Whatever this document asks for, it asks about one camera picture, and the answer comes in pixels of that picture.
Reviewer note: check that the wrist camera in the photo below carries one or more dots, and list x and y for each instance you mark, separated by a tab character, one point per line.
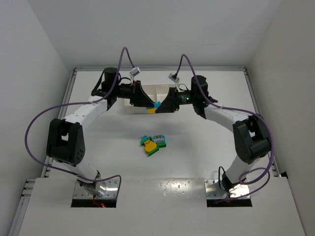
174	78
135	71

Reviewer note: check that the green curved lego brick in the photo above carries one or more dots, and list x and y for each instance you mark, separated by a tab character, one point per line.
161	144

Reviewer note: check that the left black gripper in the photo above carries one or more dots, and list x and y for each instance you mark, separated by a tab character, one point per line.
132	93

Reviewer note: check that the yellow lego plate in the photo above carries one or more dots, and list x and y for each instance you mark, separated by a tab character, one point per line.
152	110

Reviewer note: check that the yellow round face lego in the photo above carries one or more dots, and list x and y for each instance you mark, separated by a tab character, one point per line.
151	143

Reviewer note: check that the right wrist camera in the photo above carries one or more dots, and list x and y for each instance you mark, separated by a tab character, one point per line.
174	78

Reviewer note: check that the green lego plate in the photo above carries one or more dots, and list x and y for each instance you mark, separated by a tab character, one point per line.
149	139
151	149

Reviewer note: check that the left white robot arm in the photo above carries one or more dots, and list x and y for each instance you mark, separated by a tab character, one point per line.
66	136

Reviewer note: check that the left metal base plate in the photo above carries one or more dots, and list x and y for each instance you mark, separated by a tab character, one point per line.
105	190

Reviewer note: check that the teal frog lily lego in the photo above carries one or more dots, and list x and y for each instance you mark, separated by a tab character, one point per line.
159	138

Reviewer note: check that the small teal lego brick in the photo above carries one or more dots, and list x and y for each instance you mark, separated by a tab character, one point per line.
144	139

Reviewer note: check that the metal base plate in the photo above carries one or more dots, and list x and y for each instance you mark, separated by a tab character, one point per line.
105	190
213	191

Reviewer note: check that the white three-compartment tray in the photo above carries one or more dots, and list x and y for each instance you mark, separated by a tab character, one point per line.
155	92

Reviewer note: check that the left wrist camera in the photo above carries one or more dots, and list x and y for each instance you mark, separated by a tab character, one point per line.
135	71

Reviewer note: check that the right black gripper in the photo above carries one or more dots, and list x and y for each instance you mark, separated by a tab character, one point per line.
175	99

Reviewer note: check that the teal 2x4 lego brick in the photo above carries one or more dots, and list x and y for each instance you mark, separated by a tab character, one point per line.
156	105

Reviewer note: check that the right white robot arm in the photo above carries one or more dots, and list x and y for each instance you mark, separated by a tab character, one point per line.
251	137

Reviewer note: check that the green lego plate under teal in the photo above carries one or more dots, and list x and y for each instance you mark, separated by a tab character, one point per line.
149	139

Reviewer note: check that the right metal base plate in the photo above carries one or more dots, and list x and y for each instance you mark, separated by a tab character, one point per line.
213	191

